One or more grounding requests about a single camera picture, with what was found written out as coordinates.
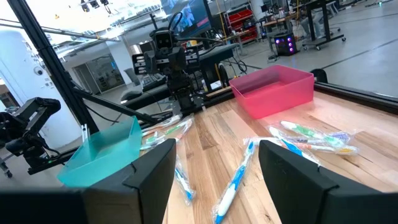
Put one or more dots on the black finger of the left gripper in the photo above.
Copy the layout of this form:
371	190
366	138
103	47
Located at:
177	58
150	61

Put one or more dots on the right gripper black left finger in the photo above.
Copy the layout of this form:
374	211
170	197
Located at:
149	186

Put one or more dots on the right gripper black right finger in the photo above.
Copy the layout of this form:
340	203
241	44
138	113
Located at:
295	186

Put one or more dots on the blue white toothbrush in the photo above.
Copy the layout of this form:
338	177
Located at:
292	146
184	183
233	186

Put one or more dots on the orange white toothbrush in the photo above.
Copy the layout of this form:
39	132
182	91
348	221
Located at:
183	132
326	148

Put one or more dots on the green white toothbrush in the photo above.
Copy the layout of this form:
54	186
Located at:
308	131
169	130

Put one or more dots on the purple white toothbrush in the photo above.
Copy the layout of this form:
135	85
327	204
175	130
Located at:
340	136

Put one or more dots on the black support beam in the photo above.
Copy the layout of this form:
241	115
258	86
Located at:
146	96

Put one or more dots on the blue screen monitor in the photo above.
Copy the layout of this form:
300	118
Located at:
189	15

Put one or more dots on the mint green plastic bin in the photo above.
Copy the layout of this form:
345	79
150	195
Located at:
102	155

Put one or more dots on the red bin storage rack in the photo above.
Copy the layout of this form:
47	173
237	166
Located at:
242	25

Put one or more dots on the pink plastic bin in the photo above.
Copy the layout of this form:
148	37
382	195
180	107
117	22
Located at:
273	93

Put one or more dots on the computer tower glowing fans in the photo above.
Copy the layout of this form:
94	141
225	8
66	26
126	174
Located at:
286	43

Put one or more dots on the black standing desk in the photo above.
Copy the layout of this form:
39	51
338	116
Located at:
323	21

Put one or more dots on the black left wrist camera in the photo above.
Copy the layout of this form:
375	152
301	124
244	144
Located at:
163	40

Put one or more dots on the silver corner bracket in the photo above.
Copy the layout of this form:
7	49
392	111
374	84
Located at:
84	132

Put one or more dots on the white dome security camera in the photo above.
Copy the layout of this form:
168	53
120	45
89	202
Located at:
38	71

